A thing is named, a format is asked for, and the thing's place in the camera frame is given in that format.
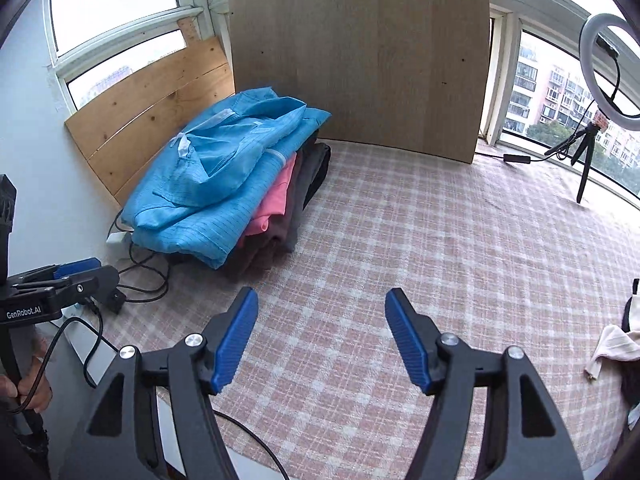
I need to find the pink folded garment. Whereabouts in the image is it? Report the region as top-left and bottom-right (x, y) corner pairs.
(244, 157), (297, 238)

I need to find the stack of folded clothes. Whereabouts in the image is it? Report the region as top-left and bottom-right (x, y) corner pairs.
(284, 142), (333, 256)

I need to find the blue striped jacket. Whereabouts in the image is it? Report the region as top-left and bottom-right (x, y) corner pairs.
(121, 87), (332, 270)

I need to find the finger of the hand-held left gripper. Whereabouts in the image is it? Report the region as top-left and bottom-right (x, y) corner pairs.
(50, 266), (120, 311)
(12, 257), (102, 288)

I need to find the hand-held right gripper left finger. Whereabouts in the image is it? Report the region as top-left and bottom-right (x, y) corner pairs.
(72, 286), (260, 480)

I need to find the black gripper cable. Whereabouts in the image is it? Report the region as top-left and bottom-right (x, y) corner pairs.
(212, 409), (292, 480)
(5, 305), (104, 415)

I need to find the pine plank panel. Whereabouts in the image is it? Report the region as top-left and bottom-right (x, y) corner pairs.
(65, 17), (236, 208)

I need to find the white window frame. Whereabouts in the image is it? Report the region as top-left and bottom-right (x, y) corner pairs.
(40, 0), (640, 201)

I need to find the large light wooden board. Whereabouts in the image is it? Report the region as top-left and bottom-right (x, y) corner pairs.
(227, 0), (490, 165)

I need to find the brown folded garment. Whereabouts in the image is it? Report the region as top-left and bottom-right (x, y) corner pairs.
(220, 152), (303, 273)

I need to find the person's left hand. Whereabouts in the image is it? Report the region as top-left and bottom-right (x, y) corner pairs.
(0, 340), (53, 413)

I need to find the beige knitted garment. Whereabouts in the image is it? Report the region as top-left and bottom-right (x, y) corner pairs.
(585, 325), (640, 381)

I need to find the black garment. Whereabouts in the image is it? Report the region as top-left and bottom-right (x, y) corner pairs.
(620, 279), (640, 406)

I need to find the white ring light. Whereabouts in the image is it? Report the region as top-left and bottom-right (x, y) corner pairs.
(579, 13), (640, 133)

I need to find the black plug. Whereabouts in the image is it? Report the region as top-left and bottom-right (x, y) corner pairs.
(92, 285), (126, 314)

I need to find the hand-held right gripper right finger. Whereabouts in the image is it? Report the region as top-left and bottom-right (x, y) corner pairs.
(385, 287), (583, 480)

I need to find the pink plaid blanket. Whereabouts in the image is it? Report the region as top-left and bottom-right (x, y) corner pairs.
(95, 140), (640, 480)

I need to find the black tripod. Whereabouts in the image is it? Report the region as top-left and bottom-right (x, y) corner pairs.
(544, 110), (608, 204)

